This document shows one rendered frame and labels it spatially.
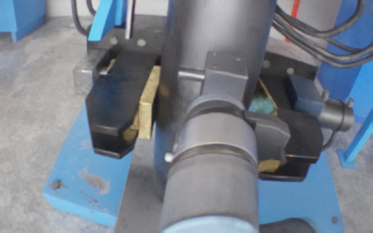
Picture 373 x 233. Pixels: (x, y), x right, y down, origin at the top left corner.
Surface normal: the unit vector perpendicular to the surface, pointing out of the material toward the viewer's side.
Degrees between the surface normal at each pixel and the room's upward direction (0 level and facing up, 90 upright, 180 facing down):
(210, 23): 90
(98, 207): 0
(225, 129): 1
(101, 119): 0
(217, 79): 90
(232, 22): 90
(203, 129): 25
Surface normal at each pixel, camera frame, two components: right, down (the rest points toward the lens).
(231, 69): 0.13, -0.75
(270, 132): -0.10, 0.64
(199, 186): -0.33, -0.74
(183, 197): -0.57, -0.66
